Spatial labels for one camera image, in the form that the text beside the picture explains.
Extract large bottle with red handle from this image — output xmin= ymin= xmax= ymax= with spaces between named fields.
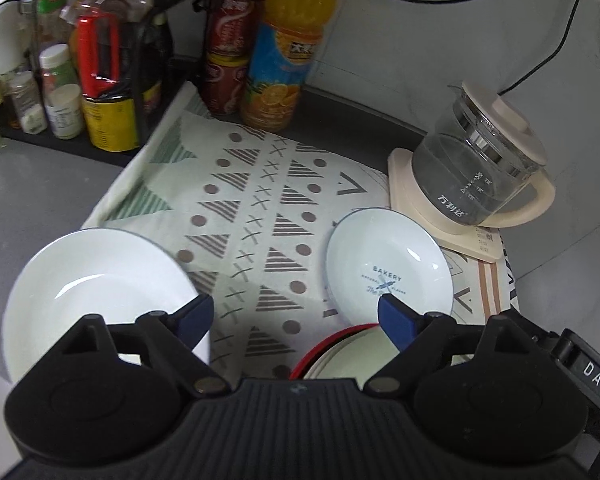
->
xmin=62 ymin=0 xmax=173 ymax=152

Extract sauce bottle with yellow cap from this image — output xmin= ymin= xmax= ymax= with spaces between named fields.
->
xmin=32 ymin=0 xmax=77 ymax=61

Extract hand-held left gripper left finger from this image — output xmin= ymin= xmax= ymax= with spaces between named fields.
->
xmin=55 ymin=294 xmax=231 ymax=395

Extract black shelf rack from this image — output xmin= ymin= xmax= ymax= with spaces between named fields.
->
xmin=0 ymin=0 xmax=226 ymax=168

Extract small glass spice jar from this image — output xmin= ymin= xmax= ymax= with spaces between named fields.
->
xmin=7 ymin=71 xmax=48 ymax=135

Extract white plate with blue rim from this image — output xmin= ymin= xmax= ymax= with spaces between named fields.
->
xmin=1 ymin=228 xmax=212 ymax=386

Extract small white dish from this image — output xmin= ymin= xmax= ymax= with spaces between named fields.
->
xmin=325 ymin=207 xmax=455 ymax=328

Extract red drink can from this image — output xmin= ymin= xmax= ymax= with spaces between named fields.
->
xmin=200 ymin=50 xmax=251 ymax=117
xmin=206 ymin=0 xmax=263 ymax=58

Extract glass electric kettle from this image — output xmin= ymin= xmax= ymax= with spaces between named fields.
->
xmin=411 ymin=82 xmax=556 ymax=228

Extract cream kettle base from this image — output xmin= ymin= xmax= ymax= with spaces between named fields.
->
xmin=387 ymin=147 xmax=503 ymax=261

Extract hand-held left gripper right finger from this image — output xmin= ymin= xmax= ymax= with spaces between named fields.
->
xmin=364 ymin=294 xmax=546 ymax=395

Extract black kettle power cable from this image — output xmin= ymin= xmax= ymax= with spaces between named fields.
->
xmin=497 ymin=0 xmax=600 ymax=97

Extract orange juice bottle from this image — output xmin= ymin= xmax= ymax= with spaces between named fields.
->
xmin=240 ymin=0 xmax=340 ymax=133

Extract red and black bowl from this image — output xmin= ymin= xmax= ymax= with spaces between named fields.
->
xmin=289 ymin=324 xmax=381 ymax=380

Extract patterned fringed table mat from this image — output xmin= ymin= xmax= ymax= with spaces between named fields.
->
xmin=82 ymin=80 xmax=521 ymax=381

